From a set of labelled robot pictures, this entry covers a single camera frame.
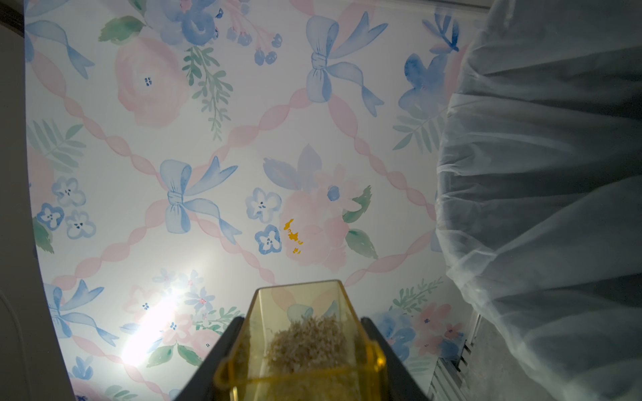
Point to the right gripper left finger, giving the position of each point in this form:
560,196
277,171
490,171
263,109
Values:
201,387

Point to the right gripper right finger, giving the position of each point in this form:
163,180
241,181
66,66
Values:
398,385

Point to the yellow transparent shavings tray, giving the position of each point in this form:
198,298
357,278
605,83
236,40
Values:
302,342

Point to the clear trash bag blue band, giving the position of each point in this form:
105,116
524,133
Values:
539,191

